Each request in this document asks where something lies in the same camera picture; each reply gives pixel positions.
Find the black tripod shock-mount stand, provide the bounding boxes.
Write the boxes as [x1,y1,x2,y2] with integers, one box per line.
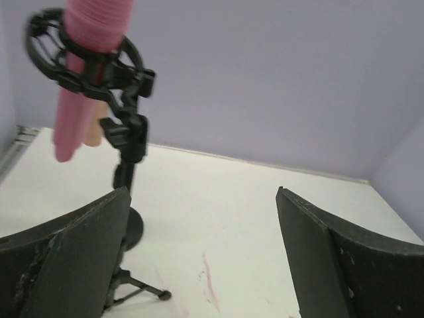
[23,8,173,309]

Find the pink microphone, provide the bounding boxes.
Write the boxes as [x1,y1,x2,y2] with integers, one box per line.
[51,0,135,164]

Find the black round-base clip stand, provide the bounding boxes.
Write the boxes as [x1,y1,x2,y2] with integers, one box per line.
[125,207,144,250]

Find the peach microphone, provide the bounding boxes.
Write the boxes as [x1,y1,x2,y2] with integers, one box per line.
[84,101,108,147]

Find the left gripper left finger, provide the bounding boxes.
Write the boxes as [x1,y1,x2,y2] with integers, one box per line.
[1,188,131,318]

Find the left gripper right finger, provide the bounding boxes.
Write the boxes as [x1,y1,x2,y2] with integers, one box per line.
[276,187,423,318]

